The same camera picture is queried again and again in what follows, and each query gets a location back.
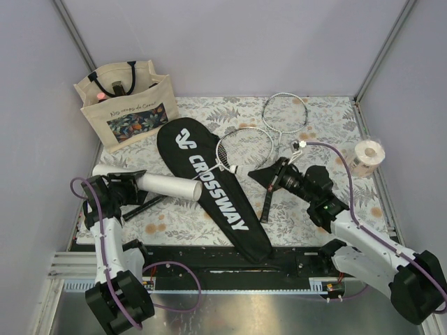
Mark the dark bottle in tote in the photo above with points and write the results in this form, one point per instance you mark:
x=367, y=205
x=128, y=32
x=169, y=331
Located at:
x=118, y=88

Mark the black Crossway racket bag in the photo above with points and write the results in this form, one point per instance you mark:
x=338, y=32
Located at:
x=188, y=148

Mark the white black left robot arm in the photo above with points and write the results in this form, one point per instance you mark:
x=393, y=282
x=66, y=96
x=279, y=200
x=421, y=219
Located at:
x=118, y=299

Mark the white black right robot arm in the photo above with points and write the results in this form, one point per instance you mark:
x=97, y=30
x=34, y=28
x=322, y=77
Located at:
x=414, y=282

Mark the aluminium frame rail front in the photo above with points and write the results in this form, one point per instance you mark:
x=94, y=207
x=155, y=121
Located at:
x=171, y=276

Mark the white racket far right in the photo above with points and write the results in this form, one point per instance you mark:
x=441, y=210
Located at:
x=282, y=113

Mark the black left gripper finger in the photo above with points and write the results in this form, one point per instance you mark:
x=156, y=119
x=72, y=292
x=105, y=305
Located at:
x=151, y=200
x=127, y=174

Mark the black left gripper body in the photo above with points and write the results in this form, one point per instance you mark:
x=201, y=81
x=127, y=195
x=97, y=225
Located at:
x=123, y=192

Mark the white shuttlecock tube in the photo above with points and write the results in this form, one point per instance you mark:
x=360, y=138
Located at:
x=164, y=185

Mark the aluminium frame post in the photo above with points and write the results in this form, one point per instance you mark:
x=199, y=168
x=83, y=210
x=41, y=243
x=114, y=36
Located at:
x=69, y=23
x=398, y=25

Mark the aluminium frame post right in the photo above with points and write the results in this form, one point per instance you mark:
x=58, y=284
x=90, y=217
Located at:
x=398, y=25

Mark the pink capped bottle in tote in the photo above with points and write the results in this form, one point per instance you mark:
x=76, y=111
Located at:
x=101, y=97

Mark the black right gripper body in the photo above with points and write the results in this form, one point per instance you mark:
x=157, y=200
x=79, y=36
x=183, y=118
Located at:
x=290, y=180

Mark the aluminium frame post left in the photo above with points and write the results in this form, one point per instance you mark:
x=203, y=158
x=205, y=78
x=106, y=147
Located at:
x=69, y=23

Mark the white racket near bag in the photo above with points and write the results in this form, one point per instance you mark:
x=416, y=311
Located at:
x=246, y=146

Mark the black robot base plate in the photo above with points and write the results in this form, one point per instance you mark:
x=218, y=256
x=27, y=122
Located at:
x=222, y=268

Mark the beige floral tote bag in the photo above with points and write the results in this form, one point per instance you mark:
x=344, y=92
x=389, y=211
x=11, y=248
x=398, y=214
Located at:
x=119, y=121

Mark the wrapped toilet paper roll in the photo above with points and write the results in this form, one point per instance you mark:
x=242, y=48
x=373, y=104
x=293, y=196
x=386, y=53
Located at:
x=365, y=158

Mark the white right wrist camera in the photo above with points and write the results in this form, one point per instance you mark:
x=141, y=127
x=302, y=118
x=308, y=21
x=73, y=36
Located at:
x=298, y=147

